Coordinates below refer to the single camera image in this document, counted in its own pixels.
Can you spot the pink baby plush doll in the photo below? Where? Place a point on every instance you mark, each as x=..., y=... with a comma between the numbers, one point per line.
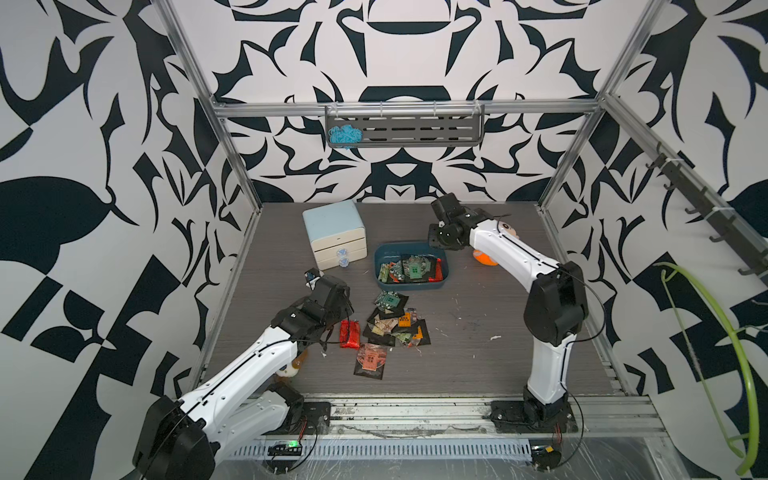
x=485, y=259

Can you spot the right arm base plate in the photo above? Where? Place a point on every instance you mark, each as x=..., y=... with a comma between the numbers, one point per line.
x=528, y=416

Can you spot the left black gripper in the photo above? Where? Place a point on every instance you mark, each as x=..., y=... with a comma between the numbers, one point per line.
x=344, y=307

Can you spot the cyan crumpled cloth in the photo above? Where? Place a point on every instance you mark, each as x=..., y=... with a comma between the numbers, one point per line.
x=345, y=136

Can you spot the grey wall shelf rack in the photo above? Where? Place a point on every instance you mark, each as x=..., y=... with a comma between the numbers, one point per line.
x=410, y=125

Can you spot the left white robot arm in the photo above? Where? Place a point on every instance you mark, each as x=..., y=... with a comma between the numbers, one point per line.
x=187, y=438

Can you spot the orange label tea bag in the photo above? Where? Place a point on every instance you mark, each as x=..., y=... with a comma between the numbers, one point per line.
x=408, y=319

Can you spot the teal label black tea bag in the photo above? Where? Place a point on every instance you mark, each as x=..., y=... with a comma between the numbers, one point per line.
x=415, y=268

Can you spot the small red tea bag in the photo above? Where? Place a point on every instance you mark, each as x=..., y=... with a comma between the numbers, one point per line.
x=350, y=333

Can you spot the light blue drawer box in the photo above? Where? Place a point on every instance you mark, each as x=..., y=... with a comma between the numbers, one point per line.
x=336, y=234

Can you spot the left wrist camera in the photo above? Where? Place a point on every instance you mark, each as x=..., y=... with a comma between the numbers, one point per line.
x=312, y=276

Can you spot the pink label black tea bag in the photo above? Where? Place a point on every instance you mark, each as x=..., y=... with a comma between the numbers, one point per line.
x=370, y=361

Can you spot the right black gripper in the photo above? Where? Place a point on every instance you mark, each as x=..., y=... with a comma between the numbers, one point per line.
x=433, y=240

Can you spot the teal plastic storage box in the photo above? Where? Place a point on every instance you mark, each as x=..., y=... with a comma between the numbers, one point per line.
x=387, y=265

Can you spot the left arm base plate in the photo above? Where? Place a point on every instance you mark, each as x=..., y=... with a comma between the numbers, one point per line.
x=309, y=417

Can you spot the black wall hook rail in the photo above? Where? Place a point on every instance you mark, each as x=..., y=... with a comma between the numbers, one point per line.
x=705, y=204

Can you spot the green hoop tube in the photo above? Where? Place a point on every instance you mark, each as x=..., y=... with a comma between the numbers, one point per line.
x=745, y=446

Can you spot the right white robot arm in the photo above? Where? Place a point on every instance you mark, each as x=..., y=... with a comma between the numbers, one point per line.
x=556, y=307

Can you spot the brown white plush dog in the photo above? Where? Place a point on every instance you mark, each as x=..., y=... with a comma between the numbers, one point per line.
x=292, y=369

